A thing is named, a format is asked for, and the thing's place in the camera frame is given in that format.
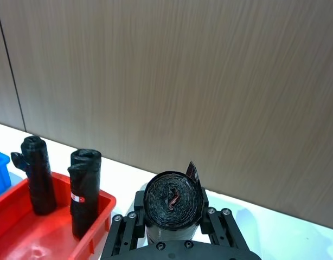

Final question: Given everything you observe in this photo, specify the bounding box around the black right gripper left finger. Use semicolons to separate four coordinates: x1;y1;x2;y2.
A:
100;190;147;259

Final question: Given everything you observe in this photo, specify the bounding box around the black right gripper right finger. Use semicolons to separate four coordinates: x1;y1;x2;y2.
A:
199;187;252;251

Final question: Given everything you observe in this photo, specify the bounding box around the black bag roll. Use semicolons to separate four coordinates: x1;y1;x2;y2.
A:
10;135;58;216
143;160;204;242
67;148;103;241

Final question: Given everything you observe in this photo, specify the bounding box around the black bag roll, red-white label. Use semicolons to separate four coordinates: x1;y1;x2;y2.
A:
67;148;103;241

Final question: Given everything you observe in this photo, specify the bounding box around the red plastic tray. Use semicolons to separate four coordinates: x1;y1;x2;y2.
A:
0;171;117;260

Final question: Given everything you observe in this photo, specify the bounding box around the black bag roll, loose tail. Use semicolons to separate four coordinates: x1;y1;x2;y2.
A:
10;135;58;216

